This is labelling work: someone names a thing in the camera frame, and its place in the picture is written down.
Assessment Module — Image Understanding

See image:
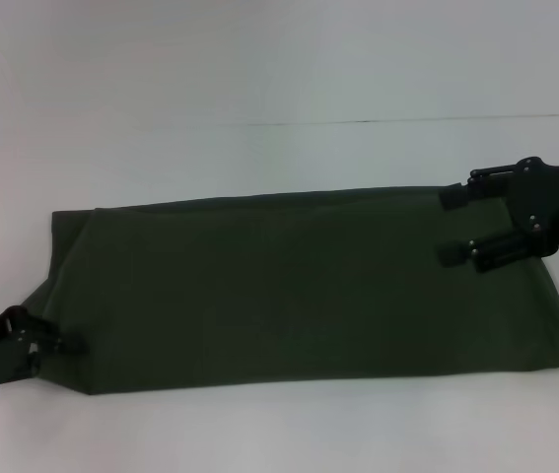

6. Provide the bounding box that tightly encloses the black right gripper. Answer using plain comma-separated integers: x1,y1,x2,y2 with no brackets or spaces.
438,155,559,274

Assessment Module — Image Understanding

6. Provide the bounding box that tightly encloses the dark green shirt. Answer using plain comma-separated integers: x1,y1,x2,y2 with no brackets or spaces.
21,185,559,397

